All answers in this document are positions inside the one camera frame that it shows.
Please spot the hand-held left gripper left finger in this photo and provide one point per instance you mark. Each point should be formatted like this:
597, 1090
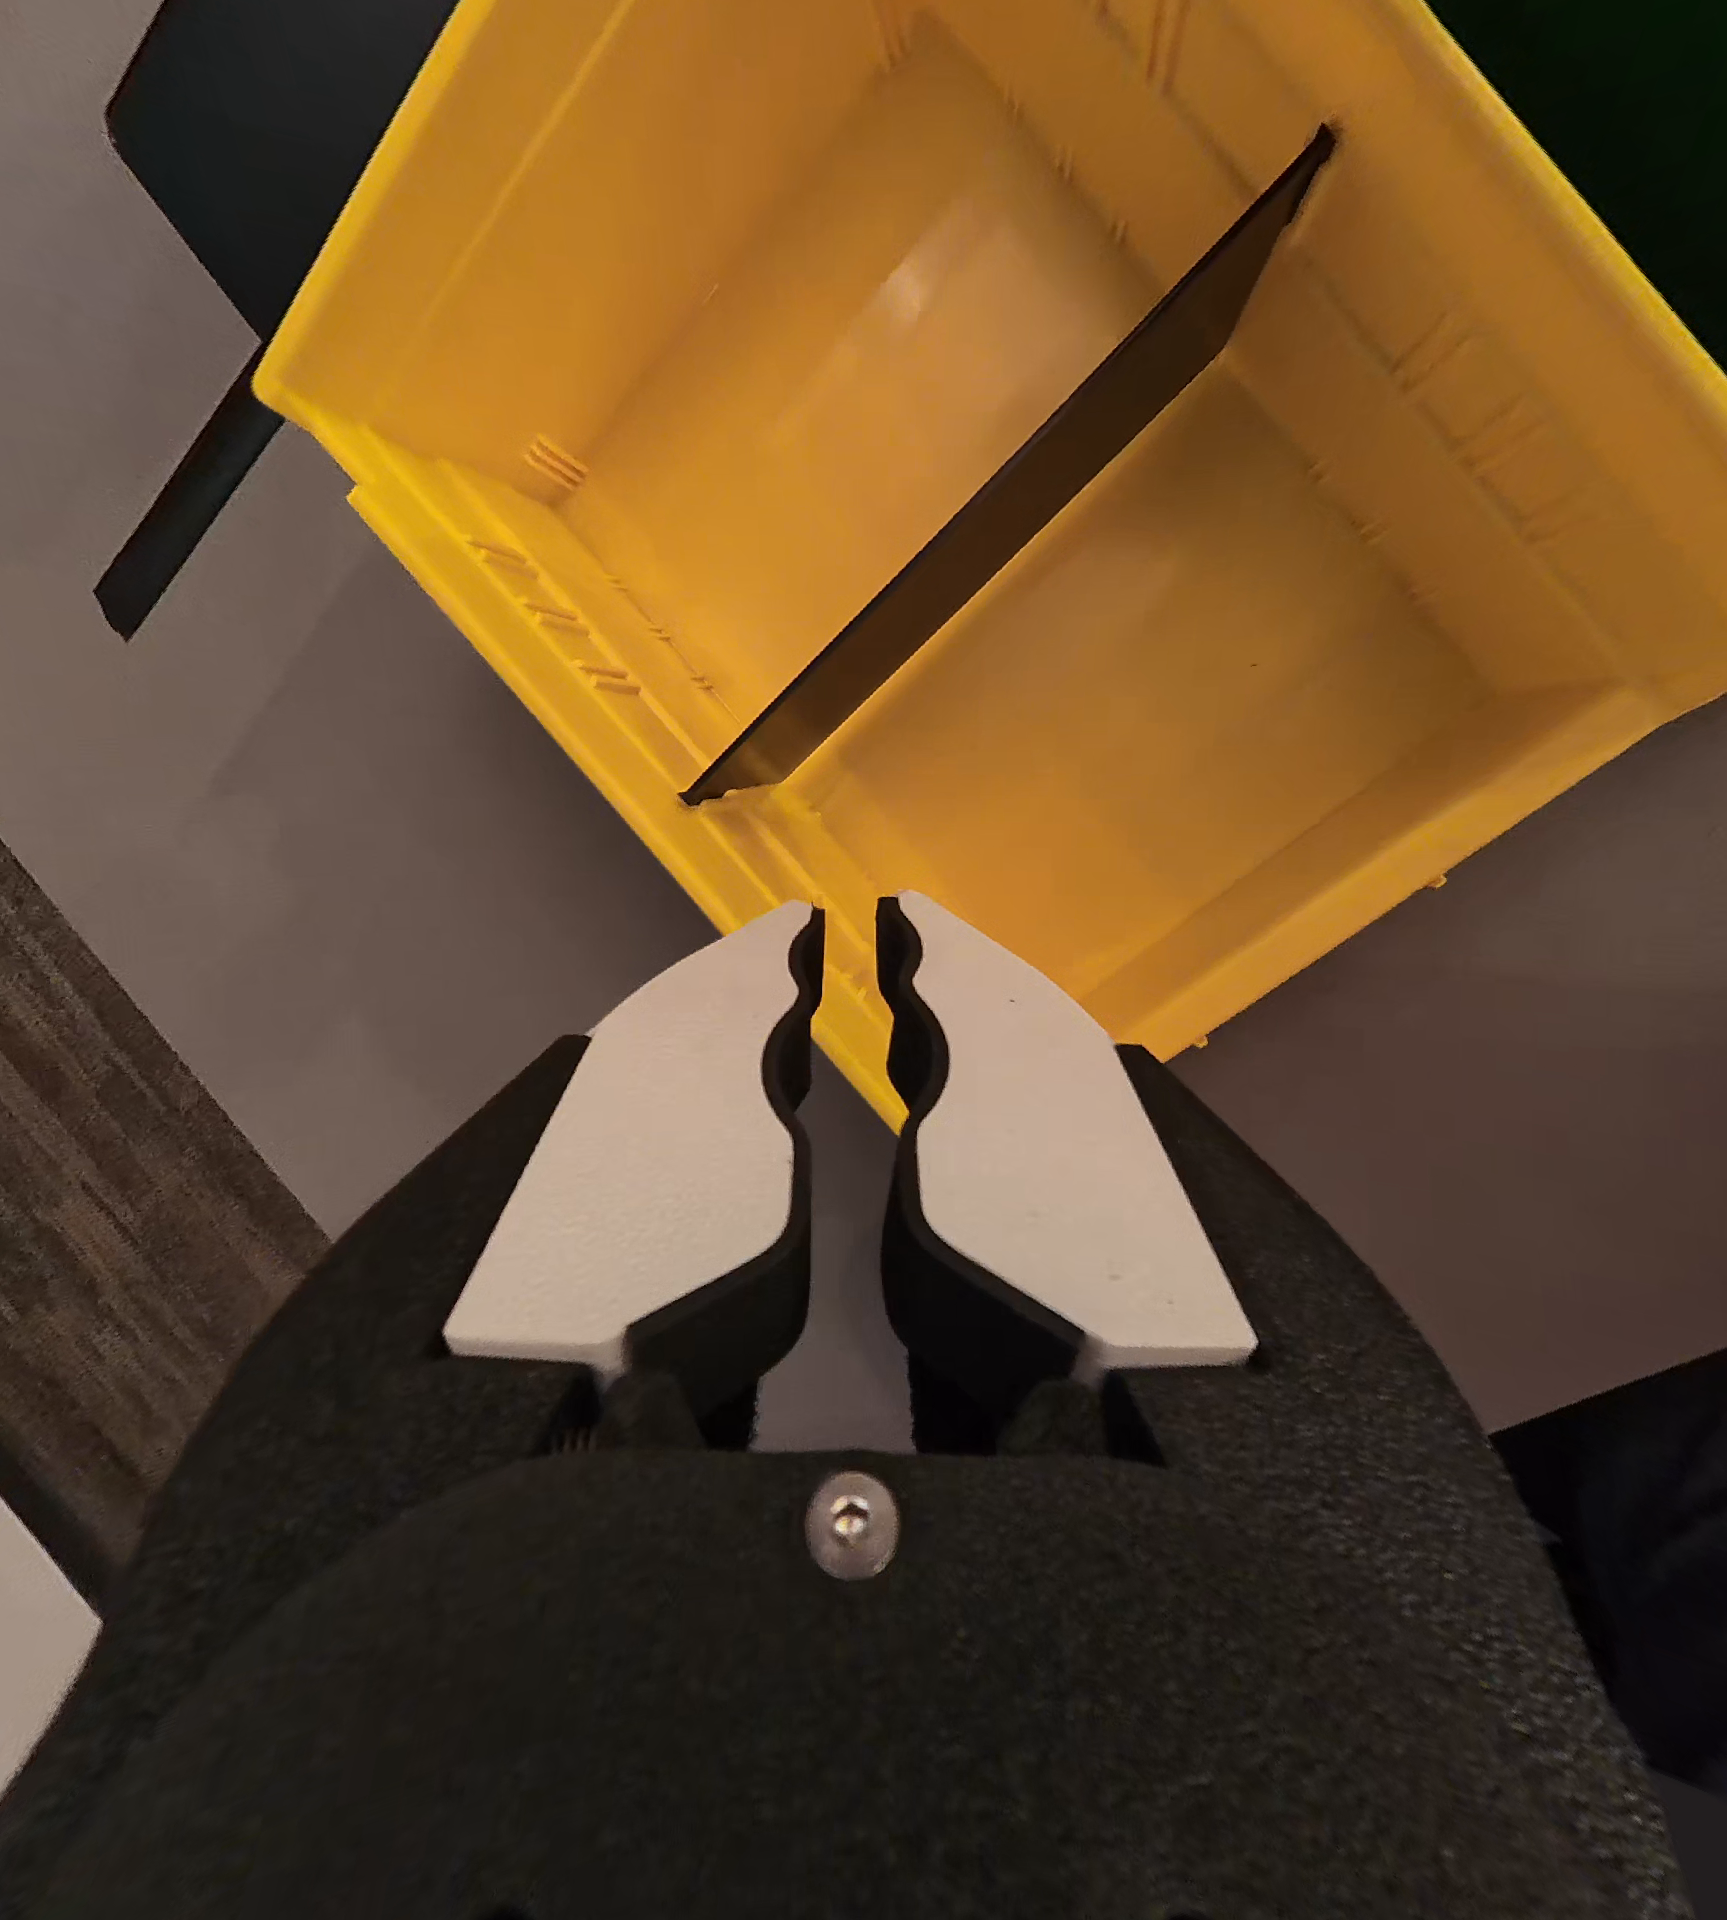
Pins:
637, 1186

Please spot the yellow plastic bin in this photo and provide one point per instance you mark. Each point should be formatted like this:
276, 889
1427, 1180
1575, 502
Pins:
1103, 451

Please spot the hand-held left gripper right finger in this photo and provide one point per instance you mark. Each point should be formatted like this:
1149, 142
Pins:
1059, 1186

